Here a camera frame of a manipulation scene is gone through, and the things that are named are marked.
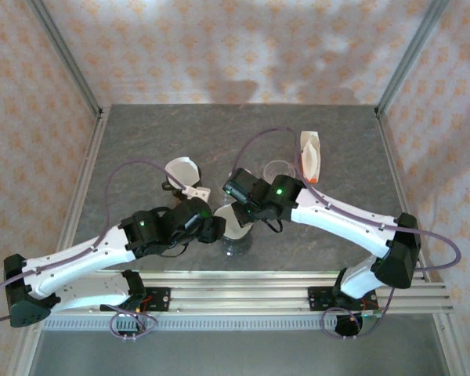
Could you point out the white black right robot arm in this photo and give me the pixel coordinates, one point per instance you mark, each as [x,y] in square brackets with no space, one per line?
[337,223]

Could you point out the aluminium upright frame post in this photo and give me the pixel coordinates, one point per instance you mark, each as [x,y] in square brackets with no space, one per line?
[413,51]
[63,51]

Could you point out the wide aluminium base rail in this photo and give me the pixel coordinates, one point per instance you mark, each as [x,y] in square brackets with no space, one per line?
[239,291]

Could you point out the white paper coffee filter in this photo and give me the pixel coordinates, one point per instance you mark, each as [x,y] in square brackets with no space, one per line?
[231,223]
[182,170]

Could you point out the aluminium table side rail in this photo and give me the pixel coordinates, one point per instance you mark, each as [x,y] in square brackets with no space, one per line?
[80,196]
[384,129]

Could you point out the orange coffee filter pack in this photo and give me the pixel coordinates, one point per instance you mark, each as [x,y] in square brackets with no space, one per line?
[311,156]

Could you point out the olive green plastic dripper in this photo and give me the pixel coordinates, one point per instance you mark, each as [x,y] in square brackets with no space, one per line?
[174,189]

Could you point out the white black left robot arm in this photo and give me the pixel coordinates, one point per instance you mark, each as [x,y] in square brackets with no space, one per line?
[82,258]

